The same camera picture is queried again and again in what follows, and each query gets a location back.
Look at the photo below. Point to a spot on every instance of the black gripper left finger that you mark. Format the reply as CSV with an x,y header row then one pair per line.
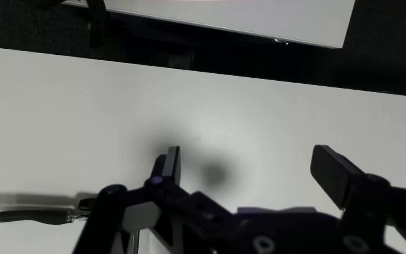
x,y
167,169

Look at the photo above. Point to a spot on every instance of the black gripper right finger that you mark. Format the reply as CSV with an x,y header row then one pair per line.
x,y
340,178

